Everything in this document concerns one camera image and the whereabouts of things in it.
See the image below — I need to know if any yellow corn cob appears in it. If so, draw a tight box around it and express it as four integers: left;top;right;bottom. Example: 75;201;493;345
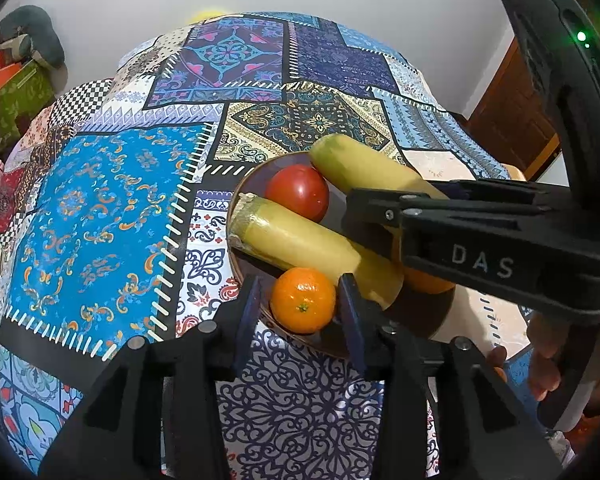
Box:
228;196;405;308
309;132;451;201

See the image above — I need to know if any red tomato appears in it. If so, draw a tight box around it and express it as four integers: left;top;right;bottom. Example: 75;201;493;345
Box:
264;164;330;221

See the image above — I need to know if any patchwork printed blanket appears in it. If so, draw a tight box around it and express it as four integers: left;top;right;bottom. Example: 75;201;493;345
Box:
0;12;531;478

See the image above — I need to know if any wooden door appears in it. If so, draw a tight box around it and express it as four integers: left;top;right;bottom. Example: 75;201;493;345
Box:
467;35;563;176

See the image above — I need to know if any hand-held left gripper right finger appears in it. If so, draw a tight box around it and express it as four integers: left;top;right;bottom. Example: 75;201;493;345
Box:
337;273;563;480

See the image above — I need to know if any large orange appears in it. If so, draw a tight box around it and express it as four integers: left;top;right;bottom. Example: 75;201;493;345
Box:
270;267;337;335
404;265;456;295

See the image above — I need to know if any person's right hand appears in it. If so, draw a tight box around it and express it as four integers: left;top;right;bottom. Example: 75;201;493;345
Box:
486;312;562;402

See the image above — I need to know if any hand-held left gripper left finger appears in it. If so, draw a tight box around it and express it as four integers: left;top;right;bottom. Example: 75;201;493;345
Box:
39;275;261;480

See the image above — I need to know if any grey cushion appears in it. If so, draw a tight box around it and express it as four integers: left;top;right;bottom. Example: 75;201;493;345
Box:
0;5;66;68

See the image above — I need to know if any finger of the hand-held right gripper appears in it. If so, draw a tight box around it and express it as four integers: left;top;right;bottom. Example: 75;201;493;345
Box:
341;187;431;263
425;179;576;208

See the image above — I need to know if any yellow round object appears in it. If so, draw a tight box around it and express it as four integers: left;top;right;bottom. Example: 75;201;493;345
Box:
187;7;226;23

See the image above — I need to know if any grey round plate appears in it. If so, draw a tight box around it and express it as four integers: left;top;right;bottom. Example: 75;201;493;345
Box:
226;152;456;358

